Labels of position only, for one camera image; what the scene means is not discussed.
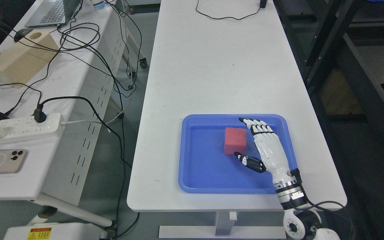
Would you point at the black computer mouse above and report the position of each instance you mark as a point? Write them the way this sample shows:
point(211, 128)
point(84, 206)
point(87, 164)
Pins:
point(21, 34)

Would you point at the black metal shelf left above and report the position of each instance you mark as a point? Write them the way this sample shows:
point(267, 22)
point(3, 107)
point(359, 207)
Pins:
point(339, 48)

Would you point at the grey laptop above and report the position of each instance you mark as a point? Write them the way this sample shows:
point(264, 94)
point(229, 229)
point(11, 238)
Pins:
point(53, 13)

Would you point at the white side desk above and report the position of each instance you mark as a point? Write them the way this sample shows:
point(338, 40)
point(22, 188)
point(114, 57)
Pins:
point(61, 104)

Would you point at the pink foam block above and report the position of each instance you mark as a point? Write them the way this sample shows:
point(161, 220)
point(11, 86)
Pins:
point(235, 140)

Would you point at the white box with warning label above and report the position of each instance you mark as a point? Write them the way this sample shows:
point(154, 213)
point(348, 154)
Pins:
point(57, 231)

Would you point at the white power strip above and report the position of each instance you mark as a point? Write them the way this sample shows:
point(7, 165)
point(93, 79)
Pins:
point(26, 128)

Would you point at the wooden block with hole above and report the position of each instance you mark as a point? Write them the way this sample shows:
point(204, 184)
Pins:
point(26, 58)

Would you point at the white table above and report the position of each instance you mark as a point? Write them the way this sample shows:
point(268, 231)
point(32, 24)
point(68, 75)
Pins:
point(222, 57)

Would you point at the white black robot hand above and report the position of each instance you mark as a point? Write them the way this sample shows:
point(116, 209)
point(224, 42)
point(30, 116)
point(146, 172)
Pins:
point(272, 155)

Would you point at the beige smartphone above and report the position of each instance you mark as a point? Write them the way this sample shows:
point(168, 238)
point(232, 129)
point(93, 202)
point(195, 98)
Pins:
point(11, 160)

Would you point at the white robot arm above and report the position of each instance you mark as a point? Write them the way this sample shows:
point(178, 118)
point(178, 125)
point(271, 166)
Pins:
point(300, 220)

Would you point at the blue plastic tray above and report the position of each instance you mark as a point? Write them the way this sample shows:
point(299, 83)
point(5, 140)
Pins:
point(205, 168)

